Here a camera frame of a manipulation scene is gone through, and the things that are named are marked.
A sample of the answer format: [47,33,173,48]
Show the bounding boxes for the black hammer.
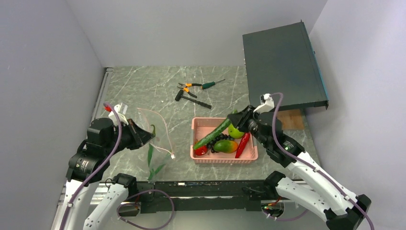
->
[175,90,212,109]

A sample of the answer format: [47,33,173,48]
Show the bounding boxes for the red chili pepper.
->
[235,133,250,159]

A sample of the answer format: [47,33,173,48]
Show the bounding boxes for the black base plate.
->
[137,180,279,214]

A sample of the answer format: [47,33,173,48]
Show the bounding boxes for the clear zip top bag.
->
[137,107,176,183]

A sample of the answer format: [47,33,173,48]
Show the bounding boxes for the pink plastic basket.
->
[190,117,259,164]

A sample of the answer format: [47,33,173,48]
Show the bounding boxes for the orange handled pliers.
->
[177,83,202,98]

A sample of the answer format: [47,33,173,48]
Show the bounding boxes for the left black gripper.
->
[104,118,155,156]

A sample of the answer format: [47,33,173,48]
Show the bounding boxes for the red tomato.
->
[194,145,208,156]

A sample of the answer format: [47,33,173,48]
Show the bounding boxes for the green red mango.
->
[213,139,238,153]

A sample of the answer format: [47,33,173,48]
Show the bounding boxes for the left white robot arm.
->
[56,117,155,230]

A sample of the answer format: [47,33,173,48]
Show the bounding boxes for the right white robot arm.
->
[227,105,372,230]

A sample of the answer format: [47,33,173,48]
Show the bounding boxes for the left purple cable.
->
[58,102,175,230]

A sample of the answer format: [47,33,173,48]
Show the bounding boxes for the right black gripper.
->
[228,104,270,148]

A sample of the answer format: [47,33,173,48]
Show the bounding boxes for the green chili pepper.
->
[150,124,156,137]

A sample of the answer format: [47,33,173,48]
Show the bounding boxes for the dark green metal box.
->
[242,21,329,111]

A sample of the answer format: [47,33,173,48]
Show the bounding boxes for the green handled screwdriver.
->
[201,79,225,90]

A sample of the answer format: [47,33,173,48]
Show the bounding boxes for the aluminium frame rail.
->
[50,179,350,230]

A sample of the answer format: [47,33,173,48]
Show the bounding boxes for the dark grape bunch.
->
[206,133,235,153]

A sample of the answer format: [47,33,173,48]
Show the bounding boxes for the green cucumber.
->
[192,117,231,150]

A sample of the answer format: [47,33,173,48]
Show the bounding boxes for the wooden board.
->
[277,109,305,130]

